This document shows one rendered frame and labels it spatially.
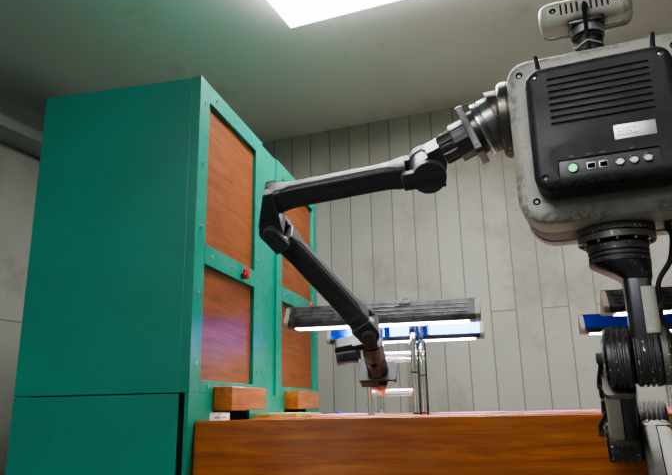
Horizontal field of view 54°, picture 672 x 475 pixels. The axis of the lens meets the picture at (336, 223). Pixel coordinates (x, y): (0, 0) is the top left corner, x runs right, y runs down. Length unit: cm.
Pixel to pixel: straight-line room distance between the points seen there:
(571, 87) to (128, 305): 133
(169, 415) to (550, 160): 121
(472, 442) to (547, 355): 212
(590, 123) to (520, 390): 271
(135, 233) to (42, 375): 48
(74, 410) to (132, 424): 19
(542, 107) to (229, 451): 119
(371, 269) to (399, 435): 244
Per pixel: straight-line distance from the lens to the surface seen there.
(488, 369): 385
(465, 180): 407
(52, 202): 222
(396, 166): 147
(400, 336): 261
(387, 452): 175
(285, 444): 181
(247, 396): 211
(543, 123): 125
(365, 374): 182
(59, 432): 207
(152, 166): 207
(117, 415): 197
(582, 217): 128
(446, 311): 204
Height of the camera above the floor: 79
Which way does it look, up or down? 16 degrees up
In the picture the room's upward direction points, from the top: 1 degrees counter-clockwise
